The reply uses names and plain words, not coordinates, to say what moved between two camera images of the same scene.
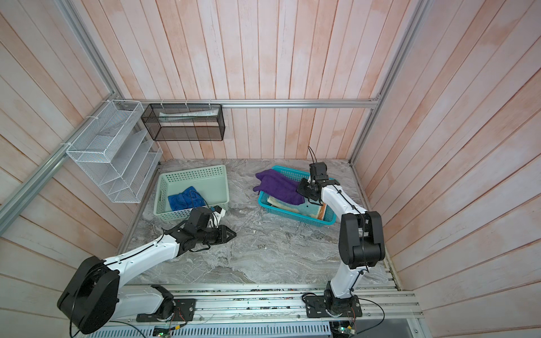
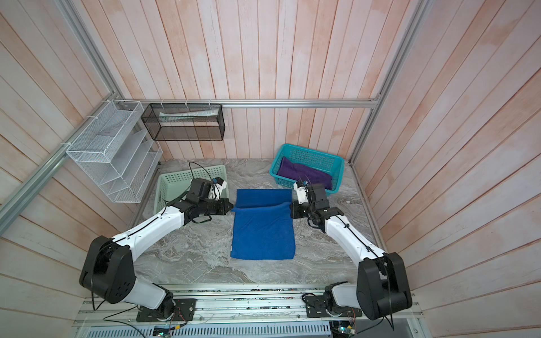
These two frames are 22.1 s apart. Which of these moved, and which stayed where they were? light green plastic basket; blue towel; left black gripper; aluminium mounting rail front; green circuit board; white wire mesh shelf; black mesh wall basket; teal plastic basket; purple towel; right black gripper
Moved: right black gripper; blue towel; left black gripper; purple towel; teal plastic basket
Stayed: aluminium mounting rail front; light green plastic basket; green circuit board; white wire mesh shelf; black mesh wall basket
